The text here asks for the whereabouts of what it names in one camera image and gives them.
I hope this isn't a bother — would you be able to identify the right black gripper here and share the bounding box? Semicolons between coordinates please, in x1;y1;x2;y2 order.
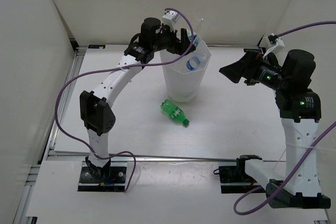
219;50;290;92

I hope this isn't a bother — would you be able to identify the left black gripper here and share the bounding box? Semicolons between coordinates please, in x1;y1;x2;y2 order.
151;23;195;57

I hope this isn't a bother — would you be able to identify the clear bottle white green label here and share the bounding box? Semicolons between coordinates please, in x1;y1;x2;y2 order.
187;18;205;48

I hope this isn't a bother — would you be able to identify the clear bottle blue label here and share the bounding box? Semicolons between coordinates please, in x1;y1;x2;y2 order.
184;50;211;73

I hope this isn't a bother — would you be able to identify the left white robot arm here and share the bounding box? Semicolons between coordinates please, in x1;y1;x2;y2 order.
79;8;195;182

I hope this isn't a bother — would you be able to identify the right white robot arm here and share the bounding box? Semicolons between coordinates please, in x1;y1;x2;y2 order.
218;49;331;209

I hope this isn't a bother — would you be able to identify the white octagonal plastic bin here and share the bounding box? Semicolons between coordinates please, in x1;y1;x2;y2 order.
162;40;211;102

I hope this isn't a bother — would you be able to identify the green plastic bottle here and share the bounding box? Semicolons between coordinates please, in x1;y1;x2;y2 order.
160;99;190;127

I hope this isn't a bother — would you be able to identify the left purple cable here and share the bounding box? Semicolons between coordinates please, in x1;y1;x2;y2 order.
54;7;198;192

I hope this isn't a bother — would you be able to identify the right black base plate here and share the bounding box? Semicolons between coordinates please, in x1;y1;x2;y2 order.
213;155;263;194

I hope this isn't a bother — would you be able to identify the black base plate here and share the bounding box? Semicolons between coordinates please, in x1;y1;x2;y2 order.
213;155;263;194
77;161;128;193

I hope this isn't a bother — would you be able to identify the aluminium rail bar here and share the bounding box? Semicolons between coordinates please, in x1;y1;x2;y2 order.
111;154;236;163

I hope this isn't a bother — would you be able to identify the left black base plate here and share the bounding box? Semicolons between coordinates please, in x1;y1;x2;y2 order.
77;161;128;193

